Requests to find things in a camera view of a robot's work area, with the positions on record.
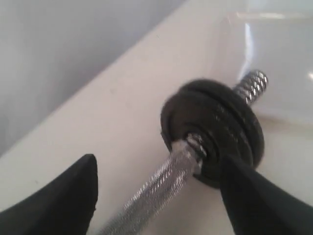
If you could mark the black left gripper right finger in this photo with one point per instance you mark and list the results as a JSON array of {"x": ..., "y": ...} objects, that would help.
[{"x": 256, "y": 206}]

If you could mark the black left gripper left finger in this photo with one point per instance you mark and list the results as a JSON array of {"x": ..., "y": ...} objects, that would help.
[{"x": 65, "y": 206}]

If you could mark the chrome threaded dumbbell bar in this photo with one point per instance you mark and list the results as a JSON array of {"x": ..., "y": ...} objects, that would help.
[{"x": 181, "y": 165}]

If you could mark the white curtain backdrop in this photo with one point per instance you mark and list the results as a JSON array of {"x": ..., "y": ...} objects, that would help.
[{"x": 49, "y": 49}]

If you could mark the white plastic tray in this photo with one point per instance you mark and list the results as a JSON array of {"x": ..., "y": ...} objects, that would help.
[{"x": 278, "y": 44}]

